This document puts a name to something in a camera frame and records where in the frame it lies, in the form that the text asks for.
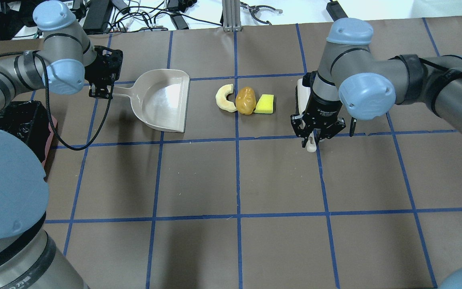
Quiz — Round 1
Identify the yellow sponge piece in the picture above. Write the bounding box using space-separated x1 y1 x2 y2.
254 94 275 114

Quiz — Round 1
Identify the pink bin with black bag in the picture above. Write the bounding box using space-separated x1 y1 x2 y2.
0 100 54 167

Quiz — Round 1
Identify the beige plastic dustpan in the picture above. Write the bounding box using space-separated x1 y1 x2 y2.
113 68 190 133

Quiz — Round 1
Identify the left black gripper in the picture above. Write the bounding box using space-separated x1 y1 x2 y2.
85 45 124 99

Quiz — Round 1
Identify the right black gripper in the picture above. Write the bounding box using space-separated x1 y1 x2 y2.
290 90 346 141

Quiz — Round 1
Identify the beige hand brush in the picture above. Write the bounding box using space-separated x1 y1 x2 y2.
296 78 318 153

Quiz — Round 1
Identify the pale curved peel piece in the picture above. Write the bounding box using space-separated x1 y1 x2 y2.
215 84 237 113

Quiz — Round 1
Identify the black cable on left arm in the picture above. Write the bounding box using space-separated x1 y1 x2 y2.
0 51 115 151

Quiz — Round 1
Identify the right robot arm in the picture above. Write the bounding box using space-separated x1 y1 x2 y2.
291 18 462 289

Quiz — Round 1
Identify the aluminium frame post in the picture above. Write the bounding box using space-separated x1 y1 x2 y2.
221 0 242 32

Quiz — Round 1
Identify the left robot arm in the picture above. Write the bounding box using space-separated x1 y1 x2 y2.
0 0 123 289

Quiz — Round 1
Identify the brown potato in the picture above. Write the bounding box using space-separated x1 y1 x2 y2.
235 86 257 115

